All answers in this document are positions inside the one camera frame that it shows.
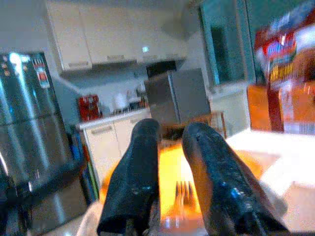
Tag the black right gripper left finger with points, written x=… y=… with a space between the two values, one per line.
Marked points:
x=136 y=172

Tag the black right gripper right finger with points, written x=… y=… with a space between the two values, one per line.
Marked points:
x=221 y=182

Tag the silver metal fork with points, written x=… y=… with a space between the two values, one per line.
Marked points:
x=182 y=196

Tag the white lower kitchen cabinets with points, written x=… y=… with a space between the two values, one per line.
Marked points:
x=110 y=142

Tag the white kitchen cabinets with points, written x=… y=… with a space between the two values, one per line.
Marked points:
x=108 y=32
x=110 y=142

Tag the orange placemat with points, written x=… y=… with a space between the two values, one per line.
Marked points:
x=177 y=177

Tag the red coffee machine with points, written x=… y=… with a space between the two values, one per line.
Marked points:
x=89 y=108

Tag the small grey refrigerator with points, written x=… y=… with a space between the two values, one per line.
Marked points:
x=179 y=98

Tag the orange box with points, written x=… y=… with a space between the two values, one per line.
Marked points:
x=280 y=108

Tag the black microwave oven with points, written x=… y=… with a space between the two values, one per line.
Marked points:
x=161 y=67

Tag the black glossy refrigerator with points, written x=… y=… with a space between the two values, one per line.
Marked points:
x=29 y=127

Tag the colourful snack box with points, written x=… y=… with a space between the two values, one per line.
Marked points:
x=280 y=56

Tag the white upper kitchen cabinets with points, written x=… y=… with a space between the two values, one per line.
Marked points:
x=108 y=32

